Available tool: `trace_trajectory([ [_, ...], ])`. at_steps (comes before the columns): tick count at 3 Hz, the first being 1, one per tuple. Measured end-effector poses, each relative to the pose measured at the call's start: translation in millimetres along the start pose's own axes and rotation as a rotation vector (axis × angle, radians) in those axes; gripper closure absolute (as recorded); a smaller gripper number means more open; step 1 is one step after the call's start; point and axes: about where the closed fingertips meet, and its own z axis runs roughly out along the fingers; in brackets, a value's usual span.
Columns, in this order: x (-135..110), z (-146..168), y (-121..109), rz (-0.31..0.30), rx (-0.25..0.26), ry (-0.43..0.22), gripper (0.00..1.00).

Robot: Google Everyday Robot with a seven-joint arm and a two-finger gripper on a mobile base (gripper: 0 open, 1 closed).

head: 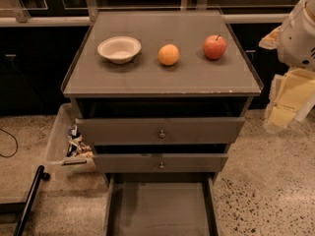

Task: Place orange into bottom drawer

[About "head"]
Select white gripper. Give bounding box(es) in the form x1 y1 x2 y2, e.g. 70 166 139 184
259 0 315 134

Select white bowl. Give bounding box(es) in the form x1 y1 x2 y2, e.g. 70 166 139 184
97 36 142 64

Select grey bottom drawer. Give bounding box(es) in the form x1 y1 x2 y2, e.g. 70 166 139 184
104 173 221 236

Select snack packets in bin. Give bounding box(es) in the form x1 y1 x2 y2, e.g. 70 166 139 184
66 124 93 158

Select grey drawer cabinet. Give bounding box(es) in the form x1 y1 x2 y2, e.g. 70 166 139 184
60 10 265 236

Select orange fruit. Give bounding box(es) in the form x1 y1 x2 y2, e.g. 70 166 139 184
157 44 180 66

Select red apple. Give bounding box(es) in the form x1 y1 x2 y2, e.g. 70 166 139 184
203 35 227 60

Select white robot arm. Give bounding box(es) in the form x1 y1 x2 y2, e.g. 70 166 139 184
259 0 315 134

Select metal railing frame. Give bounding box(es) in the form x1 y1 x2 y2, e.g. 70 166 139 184
0 0 299 28

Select grey drawer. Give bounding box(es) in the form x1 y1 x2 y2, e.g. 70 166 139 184
94 153 228 173
104 173 221 236
76 117 244 146

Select grey middle drawer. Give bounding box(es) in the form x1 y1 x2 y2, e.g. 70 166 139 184
94 153 228 173

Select black metal stand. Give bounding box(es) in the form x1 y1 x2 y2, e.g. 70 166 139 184
0 165 50 236

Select black cable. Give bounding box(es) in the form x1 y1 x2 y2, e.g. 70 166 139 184
0 128 20 159

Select grey top drawer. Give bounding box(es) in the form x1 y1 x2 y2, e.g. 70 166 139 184
76 117 244 146

